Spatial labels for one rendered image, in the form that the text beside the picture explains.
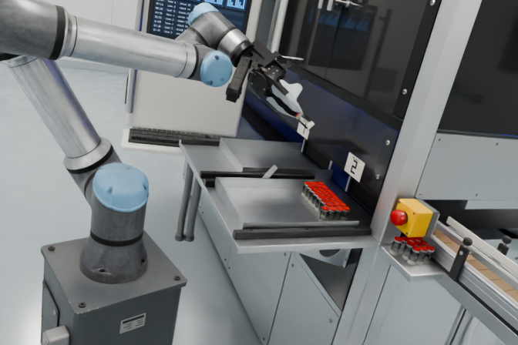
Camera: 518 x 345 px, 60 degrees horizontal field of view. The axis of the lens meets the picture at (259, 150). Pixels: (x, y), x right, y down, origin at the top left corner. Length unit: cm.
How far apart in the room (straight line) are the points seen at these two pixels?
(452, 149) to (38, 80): 99
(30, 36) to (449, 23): 86
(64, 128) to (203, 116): 102
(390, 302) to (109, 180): 88
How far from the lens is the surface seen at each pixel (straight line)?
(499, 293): 117
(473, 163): 134
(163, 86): 194
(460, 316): 130
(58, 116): 104
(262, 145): 173
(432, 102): 116
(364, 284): 134
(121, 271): 107
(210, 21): 112
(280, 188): 142
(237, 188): 136
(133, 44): 91
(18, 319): 221
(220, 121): 200
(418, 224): 117
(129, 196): 99
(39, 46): 86
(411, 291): 147
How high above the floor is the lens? 145
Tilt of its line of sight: 20 degrees down
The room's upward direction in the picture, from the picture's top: 12 degrees clockwise
